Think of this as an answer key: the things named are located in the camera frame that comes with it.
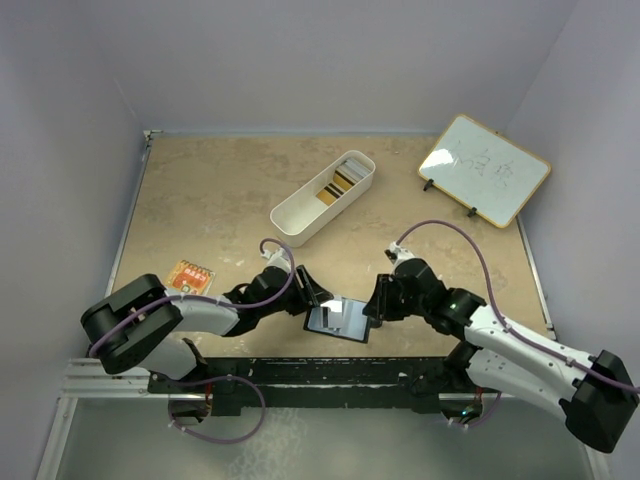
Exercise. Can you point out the aluminium frame rail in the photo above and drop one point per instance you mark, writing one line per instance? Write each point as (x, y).
(85, 379)

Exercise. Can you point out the small whiteboard yellow frame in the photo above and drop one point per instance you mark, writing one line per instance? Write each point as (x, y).
(482, 170)

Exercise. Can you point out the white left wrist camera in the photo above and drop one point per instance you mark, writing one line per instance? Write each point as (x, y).
(279, 258)

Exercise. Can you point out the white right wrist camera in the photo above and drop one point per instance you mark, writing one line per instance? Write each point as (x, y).
(397, 253)

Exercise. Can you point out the black leather card holder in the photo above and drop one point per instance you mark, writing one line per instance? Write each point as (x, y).
(356, 328)

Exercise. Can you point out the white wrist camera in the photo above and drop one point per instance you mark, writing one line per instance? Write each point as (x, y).
(279, 258)
(397, 253)

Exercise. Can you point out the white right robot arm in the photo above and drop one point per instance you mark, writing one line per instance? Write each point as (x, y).
(592, 395)

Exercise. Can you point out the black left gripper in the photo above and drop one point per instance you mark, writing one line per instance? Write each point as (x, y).
(315, 294)

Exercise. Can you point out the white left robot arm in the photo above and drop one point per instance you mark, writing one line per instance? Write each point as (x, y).
(132, 327)

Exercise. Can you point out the white plastic card tray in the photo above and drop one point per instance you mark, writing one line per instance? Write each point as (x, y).
(306, 211)

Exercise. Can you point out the stack of cards in tray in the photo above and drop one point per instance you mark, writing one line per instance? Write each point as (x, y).
(348, 173)

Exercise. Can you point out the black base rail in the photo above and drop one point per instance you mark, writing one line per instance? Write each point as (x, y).
(423, 385)

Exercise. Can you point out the orange spiral notepad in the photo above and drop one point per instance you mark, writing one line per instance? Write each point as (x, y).
(190, 278)

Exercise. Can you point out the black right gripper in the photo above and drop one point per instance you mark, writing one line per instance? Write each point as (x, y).
(378, 305)

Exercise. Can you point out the gold backed stripe card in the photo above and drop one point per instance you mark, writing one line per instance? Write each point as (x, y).
(330, 194)

